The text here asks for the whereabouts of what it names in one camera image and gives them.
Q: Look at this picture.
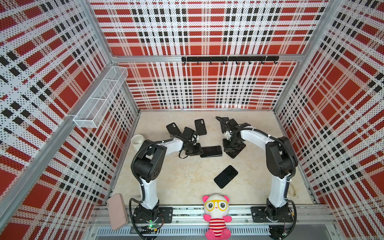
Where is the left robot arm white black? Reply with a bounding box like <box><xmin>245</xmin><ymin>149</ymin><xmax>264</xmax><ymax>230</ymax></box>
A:
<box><xmin>131</xmin><ymin>127</ymin><xmax>203</xmax><ymax>211</ymax></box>

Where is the black phone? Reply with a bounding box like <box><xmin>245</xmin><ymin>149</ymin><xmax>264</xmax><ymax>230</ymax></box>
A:
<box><xmin>214</xmin><ymin>165</ymin><xmax>238</xmax><ymax>189</ymax></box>
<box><xmin>220</xmin><ymin>117</ymin><xmax>229</xmax><ymax>134</ymax></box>
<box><xmin>200</xmin><ymin>146</ymin><xmax>223</xmax><ymax>158</ymax></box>

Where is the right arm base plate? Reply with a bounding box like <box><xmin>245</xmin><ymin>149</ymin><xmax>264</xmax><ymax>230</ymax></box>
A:
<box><xmin>251</xmin><ymin>206</ymin><xmax>294</xmax><ymax>224</ymax></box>

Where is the white mug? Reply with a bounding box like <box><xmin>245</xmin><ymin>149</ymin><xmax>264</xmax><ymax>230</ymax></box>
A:
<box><xmin>131</xmin><ymin>134</ymin><xmax>145</xmax><ymax>152</ymax></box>

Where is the white wire mesh basket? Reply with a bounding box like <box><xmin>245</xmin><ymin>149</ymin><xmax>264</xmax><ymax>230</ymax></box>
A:
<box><xmin>74</xmin><ymin>66</ymin><xmax>128</xmax><ymax>129</ymax></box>

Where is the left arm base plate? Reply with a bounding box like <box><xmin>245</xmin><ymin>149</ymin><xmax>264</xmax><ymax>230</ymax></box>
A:
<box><xmin>133</xmin><ymin>206</ymin><xmax>174</xmax><ymax>224</ymax></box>

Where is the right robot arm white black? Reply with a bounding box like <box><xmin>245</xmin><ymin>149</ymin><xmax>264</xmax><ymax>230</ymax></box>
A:
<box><xmin>216</xmin><ymin>117</ymin><xmax>298</xmax><ymax>211</ymax></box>

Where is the black phone case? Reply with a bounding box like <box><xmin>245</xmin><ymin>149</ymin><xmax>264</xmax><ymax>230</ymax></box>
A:
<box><xmin>195</xmin><ymin>119</ymin><xmax>207</xmax><ymax>136</ymax></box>
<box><xmin>166</xmin><ymin>123</ymin><xmax>181</xmax><ymax>136</ymax></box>

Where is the pink panda plush toy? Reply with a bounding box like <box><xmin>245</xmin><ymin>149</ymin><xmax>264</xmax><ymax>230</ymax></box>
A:
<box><xmin>203</xmin><ymin>194</ymin><xmax>232</xmax><ymax>240</ymax></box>

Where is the black wall hook rail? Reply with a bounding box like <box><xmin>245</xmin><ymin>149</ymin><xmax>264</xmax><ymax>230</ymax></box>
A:
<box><xmin>181</xmin><ymin>56</ymin><xmax>280</xmax><ymax>63</ymax></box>

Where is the pink phone case at edge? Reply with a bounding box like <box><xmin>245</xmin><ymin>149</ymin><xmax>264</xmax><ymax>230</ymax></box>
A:
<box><xmin>107</xmin><ymin>194</ymin><xmax>129</xmax><ymax>231</ymax></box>

